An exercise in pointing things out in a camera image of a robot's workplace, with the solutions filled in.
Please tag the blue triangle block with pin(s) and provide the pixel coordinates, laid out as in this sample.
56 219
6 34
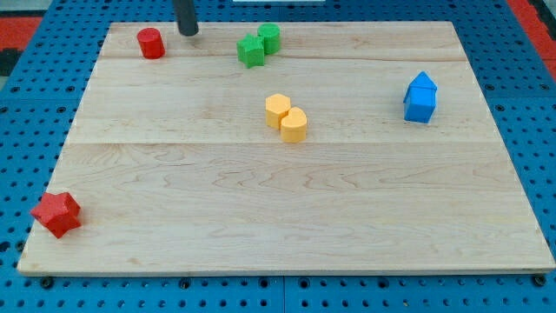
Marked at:
423 81

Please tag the light wooden board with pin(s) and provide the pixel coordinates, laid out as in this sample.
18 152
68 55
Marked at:
177 173

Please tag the yellow hexagon block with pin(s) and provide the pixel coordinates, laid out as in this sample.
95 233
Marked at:
277 107

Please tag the red star block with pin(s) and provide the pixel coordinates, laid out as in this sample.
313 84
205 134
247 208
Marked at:
58 213

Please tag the green cylinder block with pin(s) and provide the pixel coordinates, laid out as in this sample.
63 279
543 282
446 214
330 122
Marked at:
271 35

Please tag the green star block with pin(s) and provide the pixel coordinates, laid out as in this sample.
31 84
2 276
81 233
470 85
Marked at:
250 51

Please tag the yellow heart block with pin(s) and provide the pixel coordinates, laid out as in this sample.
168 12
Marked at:
294 126

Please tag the red cylinder block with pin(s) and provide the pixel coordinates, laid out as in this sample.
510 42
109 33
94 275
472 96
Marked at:
151 43

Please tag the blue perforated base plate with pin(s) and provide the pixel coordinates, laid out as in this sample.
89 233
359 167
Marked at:
41 97

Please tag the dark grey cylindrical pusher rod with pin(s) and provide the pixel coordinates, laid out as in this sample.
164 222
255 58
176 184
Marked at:
185 17

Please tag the blue cube block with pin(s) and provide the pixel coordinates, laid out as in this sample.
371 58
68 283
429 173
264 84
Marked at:
419 104

